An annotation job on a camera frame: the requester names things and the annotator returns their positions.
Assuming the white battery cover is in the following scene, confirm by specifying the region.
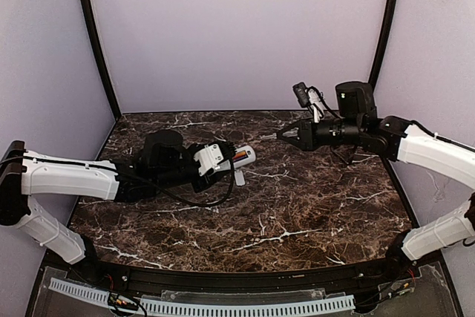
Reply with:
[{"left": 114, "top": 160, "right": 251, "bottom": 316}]
[{"left": 235, "top": 170, "right": 246, "bottom": 186}]

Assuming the white remote control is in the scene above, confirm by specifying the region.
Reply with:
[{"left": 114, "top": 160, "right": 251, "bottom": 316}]
[{"left": 232, "top": 146, "right": 256, "bottom": 168}]

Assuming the orange battery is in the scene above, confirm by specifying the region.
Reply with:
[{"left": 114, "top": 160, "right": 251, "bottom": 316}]
[{"left": 233, "top": 150, "right": 248, "bottom": 160}]

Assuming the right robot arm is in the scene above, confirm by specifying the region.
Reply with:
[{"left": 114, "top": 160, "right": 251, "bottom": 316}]
[{"left": 277, "top": 82, "right": 474, "bottom": 264}]

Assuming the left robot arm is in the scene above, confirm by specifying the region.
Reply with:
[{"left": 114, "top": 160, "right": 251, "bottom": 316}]
[{"left": 1, "top": 129, "right": 236, "bottom": 265}]

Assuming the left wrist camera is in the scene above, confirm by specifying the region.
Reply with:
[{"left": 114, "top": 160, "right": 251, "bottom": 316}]
[{"left": 193, "top": 142, "right": 236, "bottom": 177}]

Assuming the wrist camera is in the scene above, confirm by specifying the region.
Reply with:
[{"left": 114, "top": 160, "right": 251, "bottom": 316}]
[
  {"left": 193, "top": 142, "right": 236, "bottom": 177},
  {"left": 292, "top": 82, "right": 325, "bottom": 123}
]

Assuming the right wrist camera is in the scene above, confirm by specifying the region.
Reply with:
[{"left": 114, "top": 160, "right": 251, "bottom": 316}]
[{"left": 292, "top": 82, "right": 325, "bottom": 123}]

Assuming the black front table rail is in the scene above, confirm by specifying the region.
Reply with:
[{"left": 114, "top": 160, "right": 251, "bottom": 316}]
[{"left": 44, "top": 253, "right": 442, "bottom": 295}]

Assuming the white slotted cable duct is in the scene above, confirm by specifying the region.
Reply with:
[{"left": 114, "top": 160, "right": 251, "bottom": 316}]
[{"left": 47, "top": 278, "right": 356, "bottom": 316}]

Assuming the right black frame post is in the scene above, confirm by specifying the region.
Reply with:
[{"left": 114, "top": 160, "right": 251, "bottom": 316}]
[{"left": 367, "top": 0, "right": 397, "bottom": 94}]

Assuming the black frame post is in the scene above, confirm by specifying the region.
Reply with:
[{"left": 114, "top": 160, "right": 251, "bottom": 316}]
[
  {"left": 367, "top": 0, "right": 397, "bottom": 94},
  {"left": 80, "top": 0, "right": 122, "bottom": 121}
]

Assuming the left black frame post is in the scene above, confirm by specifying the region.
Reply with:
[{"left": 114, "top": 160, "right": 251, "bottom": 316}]
[{"left": 80, "top": 0, "right": 122, "bottom": 121}]

